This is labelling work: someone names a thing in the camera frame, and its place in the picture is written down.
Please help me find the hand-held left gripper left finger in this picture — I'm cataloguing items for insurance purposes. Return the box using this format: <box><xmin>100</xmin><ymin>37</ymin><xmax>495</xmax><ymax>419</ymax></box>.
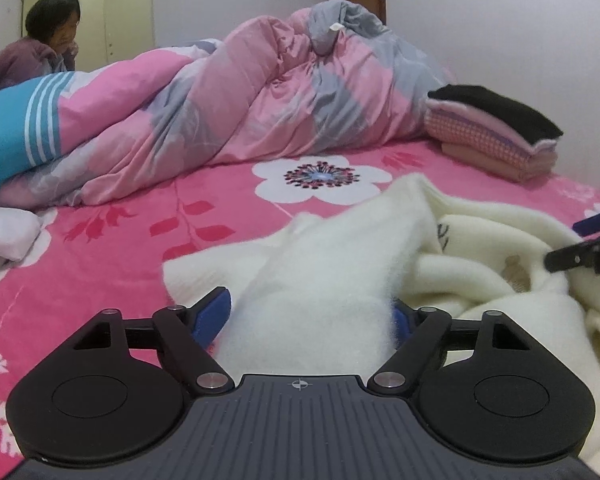
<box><xmin>71</xmin><ymin>286</ymin><xmax>233</xmax><ymax>397</ymax></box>

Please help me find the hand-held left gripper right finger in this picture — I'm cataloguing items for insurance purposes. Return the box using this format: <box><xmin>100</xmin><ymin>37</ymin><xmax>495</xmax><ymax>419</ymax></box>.
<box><xmin>368</xmin><ymin>300</ymin><xmax>532</xmax><ymax>396</ymax></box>

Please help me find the white fluffy sweater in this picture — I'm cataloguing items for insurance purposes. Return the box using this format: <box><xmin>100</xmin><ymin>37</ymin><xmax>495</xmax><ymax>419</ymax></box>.
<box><xmin>162</xmin><ymin>172</ymin><xmax>600</xmax><ymax>480</ymax></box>

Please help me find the pink floral bed sheet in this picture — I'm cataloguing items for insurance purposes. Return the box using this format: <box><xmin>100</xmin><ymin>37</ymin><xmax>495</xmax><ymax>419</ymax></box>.
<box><xmin>0</xmin><ymin>137</ymin><xmax>600</xmax><ymax>461</ymax></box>

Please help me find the folded pink checked blanket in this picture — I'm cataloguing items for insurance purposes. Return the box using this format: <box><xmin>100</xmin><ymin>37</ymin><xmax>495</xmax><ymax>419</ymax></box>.
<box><xmin>424</xmin><ymin>97</ymin><xmax>561</xmax><ymax>183</ymax></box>

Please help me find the folded black garment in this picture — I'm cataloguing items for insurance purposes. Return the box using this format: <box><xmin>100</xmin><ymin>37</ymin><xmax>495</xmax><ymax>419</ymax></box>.
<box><xmin>426</xmin><ymin>84</ymin><xmax>565</xmax><ymax>143</ymax></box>

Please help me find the pink grey floral quilt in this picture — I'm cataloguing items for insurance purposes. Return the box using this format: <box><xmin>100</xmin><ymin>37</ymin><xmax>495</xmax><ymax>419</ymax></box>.
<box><xmin>30</xmin><ymin>0</ymin><xmax>456</xmax><ymax>206</ymax></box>

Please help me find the folded white cloth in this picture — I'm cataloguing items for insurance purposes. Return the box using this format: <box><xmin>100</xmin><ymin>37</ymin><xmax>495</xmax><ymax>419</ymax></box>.
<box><xmin>0</xmin><ymin>204</ymin><xmax>43</xmax><ymax>281</ymax></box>

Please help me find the blue pink striped quilt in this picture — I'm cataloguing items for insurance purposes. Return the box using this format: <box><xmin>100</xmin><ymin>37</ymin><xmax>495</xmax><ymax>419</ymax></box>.
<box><xmin>0</xmin><ymin>55</ymin><xmax>196</xmax><ymax>193</ymax></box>

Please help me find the pale yellow wardrobe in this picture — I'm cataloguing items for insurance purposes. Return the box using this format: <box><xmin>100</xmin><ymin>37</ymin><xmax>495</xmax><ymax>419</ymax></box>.
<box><xmin>21</xmin><ymin>0</ymin><xmax>156</xmax><ymax>68</ymax></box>

